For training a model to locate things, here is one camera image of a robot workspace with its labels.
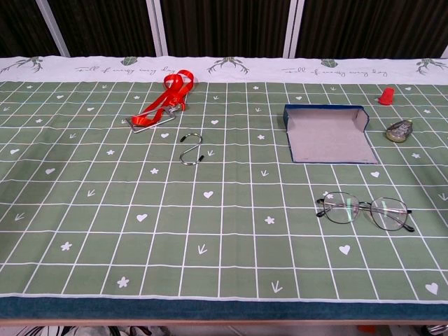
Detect blue floral glasses case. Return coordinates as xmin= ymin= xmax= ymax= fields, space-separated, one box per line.
xmin=282 ymin=104 xmax=379 ymax=165

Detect small red cap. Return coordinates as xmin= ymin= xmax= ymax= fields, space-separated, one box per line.
xmin=377 ymin=87 xmax=396 ymax=106

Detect metal S hook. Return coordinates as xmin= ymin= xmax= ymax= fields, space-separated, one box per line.
xmin=178 ymin=132 xmax=206 ymax=165

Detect eyeglasses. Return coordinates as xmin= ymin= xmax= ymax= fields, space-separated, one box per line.
xmin=316 ymin=191 xmax=415 ymax=233

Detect green grid tablecloth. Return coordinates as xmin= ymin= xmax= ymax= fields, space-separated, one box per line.
xmin=0 ymin=55 xmax=448 ymax=321

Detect orange lanyard with badge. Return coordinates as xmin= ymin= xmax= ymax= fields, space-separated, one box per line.
xmin=125 ymin=69 xmax=197 ymax=134

